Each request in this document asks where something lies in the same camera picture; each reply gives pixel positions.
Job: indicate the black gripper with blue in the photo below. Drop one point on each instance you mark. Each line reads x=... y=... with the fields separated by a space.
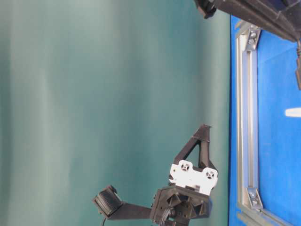
x=280 y=17

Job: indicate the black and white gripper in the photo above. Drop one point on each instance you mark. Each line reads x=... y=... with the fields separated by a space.
x=188 y=196

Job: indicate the blue backdrop board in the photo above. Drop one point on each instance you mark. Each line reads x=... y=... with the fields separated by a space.
x=279 y=135

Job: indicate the white strip on blue board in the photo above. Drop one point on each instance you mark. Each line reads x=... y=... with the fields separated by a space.
x=293 y=112

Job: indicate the aluminium extrusion frame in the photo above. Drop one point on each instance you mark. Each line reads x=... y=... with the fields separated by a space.
x=251 y=210

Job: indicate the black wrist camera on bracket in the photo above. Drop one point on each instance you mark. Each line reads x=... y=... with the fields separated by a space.
x=112 y=207

